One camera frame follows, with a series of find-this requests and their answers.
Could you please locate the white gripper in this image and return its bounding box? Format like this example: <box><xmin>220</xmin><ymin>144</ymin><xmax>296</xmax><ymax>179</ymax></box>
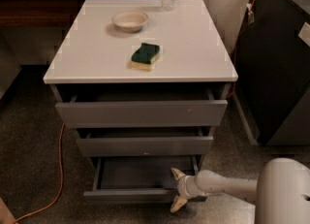
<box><xmin>170</xmin><ymin>168</ymin><xmax>199</xmax><ymax>212</ymax></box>

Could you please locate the grey bottom drawer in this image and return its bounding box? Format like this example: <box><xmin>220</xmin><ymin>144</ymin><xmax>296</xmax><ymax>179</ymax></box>
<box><xmin>83</xmin><ymin>155</ymin><xmax>199</xmax><ymax>204</ymax></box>

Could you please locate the grey drawer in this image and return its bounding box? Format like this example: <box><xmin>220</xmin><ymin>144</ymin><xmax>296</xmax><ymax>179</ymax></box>
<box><xmin>83</xmin><ymin>155</ymin><xmax>199</xmax><ymax>204</ymax></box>
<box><xmin>55</xmin><ymin>87</ymin><xmax>229</xmax><ymax>129</ymax></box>
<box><xmin>77</xmin><ymin>127</ymin><xmax>213</xmax><ymax>157</ymax></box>

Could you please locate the green and yellow sponge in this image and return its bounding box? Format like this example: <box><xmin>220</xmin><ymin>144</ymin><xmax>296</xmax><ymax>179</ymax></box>
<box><xmin>131</xmin><ymin>43</ymin><xmax>160</xmax><ymax>70</ymax></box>

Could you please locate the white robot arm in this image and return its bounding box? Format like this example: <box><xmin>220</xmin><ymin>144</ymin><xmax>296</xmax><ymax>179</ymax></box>
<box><xmin>170</xmin><ymin>158</ymin><xmax>310</xmax><ymax>224</ymax></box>

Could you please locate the grey top drawer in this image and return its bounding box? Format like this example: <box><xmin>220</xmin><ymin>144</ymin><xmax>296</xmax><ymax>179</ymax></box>
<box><xmin>55</xmin><ymin>87</ymin><xmax>229</xmax><ymax>129</ymax></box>

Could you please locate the grey middle drawer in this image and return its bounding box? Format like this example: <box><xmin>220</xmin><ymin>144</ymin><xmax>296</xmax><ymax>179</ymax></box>
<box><xmin>77</xmin><ymin>127</ymin><xmax>213</xmax><ymax>157</ymax></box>

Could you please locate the white top drawer cabinet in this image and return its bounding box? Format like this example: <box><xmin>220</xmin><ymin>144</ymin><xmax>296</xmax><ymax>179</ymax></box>
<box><xmin>43</xmin><ymin>0</ymin><xmax>239</xmax><ymax>181</ymax></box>

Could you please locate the white paper bowl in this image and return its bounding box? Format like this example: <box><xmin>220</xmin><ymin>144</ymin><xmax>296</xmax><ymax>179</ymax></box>
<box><xmin>111</xmin><ymin>11</ymin><xmax>148</xmax><ymax>33</ymax></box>

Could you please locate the dark wooden bench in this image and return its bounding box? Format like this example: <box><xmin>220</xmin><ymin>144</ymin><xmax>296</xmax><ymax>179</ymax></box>
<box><xmin>0</xmin><ymin>0</ymin><xmax>85</xmax><ymax>27</ymax></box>

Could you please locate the orange cable on floor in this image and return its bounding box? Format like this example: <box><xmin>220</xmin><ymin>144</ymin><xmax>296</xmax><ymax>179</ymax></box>
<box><xmin>11</xmin><ymin>123</ymin><xmax>66</xmax><ymax>224</ymax></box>

